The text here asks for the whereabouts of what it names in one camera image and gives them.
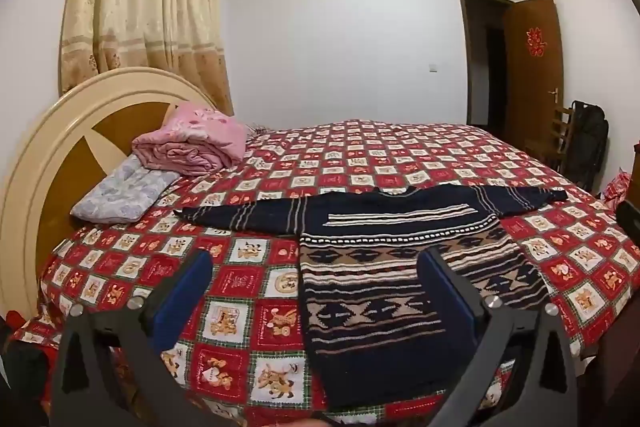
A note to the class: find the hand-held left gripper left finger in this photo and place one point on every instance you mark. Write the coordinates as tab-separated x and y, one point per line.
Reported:
182	302

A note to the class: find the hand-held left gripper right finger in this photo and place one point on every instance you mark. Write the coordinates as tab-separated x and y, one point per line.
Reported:
452	292

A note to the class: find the navy patterned knit sweater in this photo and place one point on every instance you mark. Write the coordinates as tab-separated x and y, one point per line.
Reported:
375	307

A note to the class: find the grey floral pillow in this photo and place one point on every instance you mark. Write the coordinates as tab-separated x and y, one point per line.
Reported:
120	192

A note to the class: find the pink folded blanket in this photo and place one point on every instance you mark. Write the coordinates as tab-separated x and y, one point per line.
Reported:
195	142

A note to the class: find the red cloth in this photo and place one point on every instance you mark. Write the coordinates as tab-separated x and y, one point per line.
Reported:
20	332

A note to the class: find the red checked bear bedspread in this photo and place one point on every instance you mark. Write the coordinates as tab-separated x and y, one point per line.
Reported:
350	157

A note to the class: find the wooden chair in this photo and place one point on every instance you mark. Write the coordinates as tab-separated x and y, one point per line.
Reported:
559	142

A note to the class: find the cream and brown headboard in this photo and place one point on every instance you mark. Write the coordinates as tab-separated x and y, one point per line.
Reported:
30	182

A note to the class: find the red patterned bag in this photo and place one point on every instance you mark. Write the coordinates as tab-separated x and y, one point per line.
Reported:
617	189

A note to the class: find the black bag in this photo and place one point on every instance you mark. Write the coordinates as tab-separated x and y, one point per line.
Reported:
587	147

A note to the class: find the brown wooden door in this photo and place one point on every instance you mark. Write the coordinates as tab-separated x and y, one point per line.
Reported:
532	107

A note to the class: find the red paper door decoration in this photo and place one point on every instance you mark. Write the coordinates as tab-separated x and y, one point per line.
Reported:
535	41

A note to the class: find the beige patterned curtain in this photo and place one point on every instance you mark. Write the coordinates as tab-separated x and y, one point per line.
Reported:
145	7

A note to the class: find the dark wooden door frame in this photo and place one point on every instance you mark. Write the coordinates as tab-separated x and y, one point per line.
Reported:
465	57

